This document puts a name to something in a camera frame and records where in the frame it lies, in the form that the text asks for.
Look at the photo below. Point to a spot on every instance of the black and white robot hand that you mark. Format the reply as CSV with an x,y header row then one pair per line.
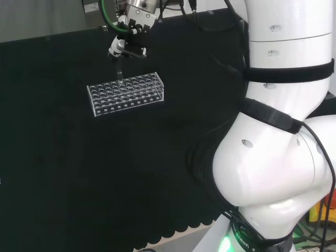
x,y
136,34

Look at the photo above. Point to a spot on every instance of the clear glass test tube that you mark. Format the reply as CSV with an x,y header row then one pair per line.
x,y
119,74

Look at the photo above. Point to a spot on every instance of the clear plastic test tube rack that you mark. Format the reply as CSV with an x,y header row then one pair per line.
x,y
126,93

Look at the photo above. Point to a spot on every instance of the black bench cloth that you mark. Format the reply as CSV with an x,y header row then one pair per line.
x,y
105,162

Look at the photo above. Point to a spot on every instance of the yellow emergency stop button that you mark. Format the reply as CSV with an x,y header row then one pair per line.
x,y
316,213

